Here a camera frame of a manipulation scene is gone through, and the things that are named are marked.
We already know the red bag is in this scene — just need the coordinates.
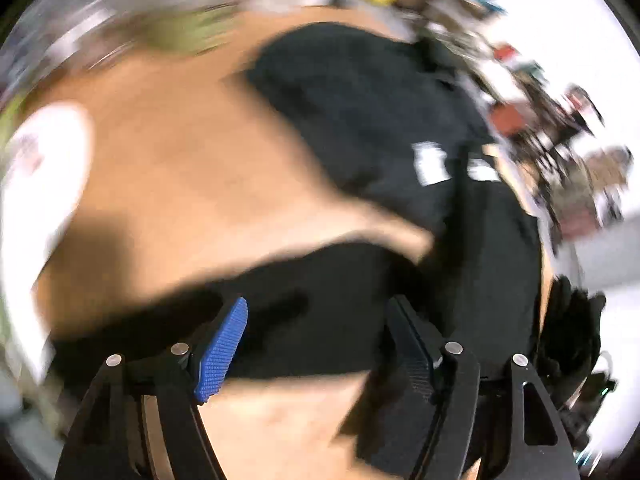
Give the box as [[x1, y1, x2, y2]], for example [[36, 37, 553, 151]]
[[489, 102, 527, 137]]

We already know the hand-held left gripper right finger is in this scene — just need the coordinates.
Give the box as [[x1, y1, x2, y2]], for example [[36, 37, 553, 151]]
[[384, 294, 583, 480]]

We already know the black garment with white labels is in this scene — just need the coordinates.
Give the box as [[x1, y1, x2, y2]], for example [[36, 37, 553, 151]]
[[47, 22, 547, 396]]

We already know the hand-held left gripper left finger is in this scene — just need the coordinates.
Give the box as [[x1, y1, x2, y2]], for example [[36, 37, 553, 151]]
[[54, 296, 249, 480]]

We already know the olive green box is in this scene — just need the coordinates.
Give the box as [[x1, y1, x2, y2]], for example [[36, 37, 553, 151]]
[[144, 9, 238, 57]]

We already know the white cloth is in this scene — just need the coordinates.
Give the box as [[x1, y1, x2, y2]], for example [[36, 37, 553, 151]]
[[0, 102, 96, 386]]

